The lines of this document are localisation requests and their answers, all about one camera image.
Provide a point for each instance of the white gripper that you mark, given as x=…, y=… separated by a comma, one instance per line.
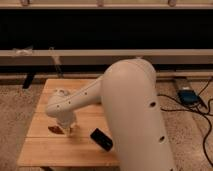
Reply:
x=65, y=123

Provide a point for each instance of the dried red pepper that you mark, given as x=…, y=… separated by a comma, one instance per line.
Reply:
x=55, y=129

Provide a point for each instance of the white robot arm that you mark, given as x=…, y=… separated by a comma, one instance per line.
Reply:
x=127, y=92

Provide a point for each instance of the black rectangular device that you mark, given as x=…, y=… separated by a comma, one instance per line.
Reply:
x=102, y=139

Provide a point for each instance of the wooden table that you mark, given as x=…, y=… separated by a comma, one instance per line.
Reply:
x=43, y=148

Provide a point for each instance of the blue device on floor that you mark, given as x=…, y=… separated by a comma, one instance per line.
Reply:
x=187, y=97

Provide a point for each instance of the black table leg bracket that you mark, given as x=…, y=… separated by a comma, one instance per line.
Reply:
x=28, y=80

